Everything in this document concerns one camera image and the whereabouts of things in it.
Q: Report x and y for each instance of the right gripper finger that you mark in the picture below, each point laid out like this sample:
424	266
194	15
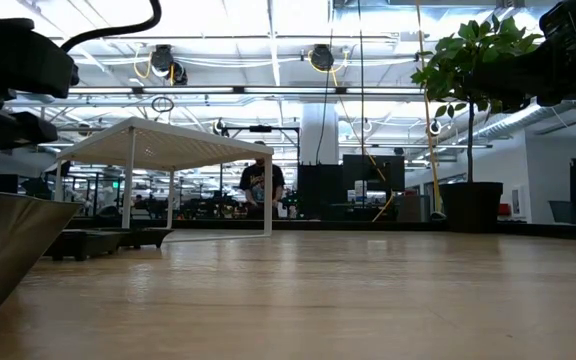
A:
523	85
483	87

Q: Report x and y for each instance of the green potted plant black pot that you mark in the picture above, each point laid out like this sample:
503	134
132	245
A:
470	205

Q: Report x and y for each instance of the white perforated metal shelf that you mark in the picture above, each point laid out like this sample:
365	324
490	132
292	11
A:
168	145

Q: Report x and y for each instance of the black cabinet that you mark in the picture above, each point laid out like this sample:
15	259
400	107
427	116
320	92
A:
323	190

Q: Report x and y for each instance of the long ceiling light fixture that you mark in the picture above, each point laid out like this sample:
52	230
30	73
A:
288	90

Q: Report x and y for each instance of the person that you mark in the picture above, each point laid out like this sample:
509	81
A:
260	185

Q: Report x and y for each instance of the silver ventilation duct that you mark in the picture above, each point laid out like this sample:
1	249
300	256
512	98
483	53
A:
518	122

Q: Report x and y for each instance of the black gantry frame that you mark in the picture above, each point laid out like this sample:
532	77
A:
260	128

